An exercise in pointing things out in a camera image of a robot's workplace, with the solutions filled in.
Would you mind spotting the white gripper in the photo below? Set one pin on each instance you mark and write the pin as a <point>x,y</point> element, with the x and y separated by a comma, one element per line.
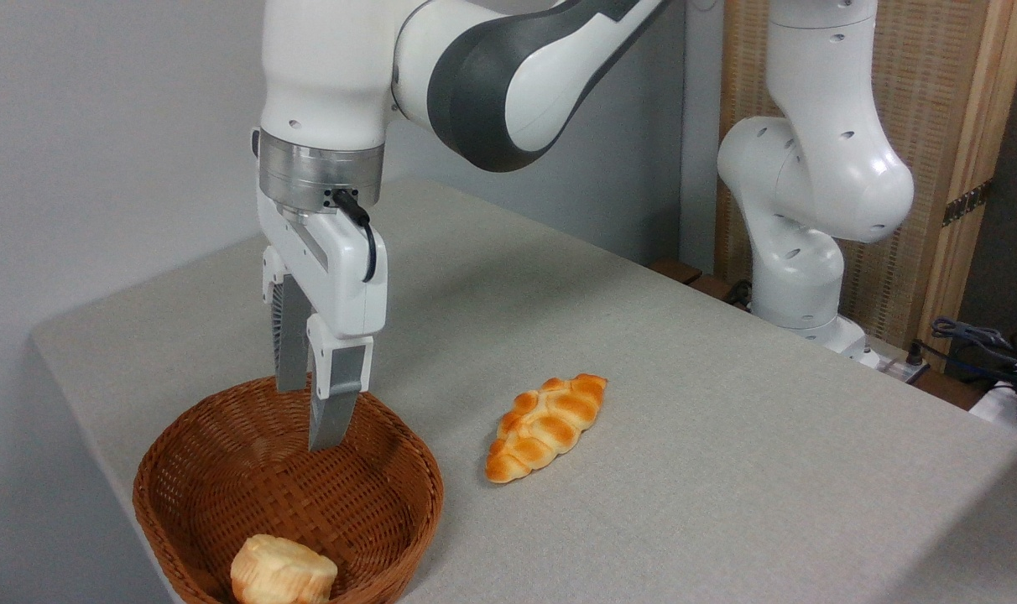
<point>341,285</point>

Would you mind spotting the round orange bread bun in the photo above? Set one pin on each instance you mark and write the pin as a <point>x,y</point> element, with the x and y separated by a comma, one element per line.
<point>282,575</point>

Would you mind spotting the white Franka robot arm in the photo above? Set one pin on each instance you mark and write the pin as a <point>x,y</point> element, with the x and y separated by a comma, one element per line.
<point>819,168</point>

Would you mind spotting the brown wicker basket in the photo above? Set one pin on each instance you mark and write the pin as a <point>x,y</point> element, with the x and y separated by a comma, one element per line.
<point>374,503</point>

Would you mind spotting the braided golden bread loaf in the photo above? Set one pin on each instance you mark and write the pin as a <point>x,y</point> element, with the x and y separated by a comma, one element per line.
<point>546,424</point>

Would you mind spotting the grey tablecloth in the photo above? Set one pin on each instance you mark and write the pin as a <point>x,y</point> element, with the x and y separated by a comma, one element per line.
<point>727,503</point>

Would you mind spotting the black screen hinge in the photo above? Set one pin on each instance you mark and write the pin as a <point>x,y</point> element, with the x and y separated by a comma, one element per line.
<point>966,204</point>

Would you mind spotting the wooden rattan screen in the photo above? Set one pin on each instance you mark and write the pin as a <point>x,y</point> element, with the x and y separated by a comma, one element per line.
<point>936,84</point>

